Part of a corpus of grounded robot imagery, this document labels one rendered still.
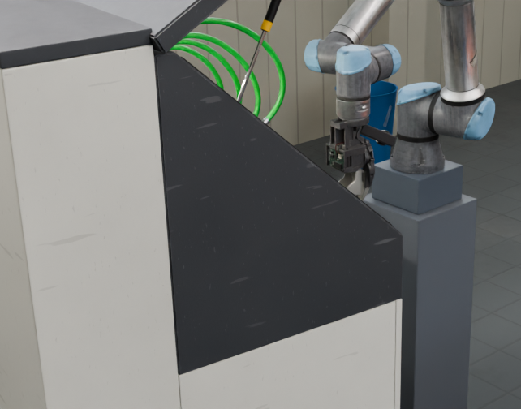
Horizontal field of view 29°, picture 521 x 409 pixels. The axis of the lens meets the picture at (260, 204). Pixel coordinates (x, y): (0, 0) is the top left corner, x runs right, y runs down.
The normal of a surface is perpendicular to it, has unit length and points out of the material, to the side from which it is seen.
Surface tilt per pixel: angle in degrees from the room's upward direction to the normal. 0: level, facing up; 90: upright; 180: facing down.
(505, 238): 0
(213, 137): 90
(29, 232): 90
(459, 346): 90
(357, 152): 90
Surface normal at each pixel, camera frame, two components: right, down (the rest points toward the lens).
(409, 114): -0.61, 0.32
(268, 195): 0.53, 0.29
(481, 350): -0.04, -0.93
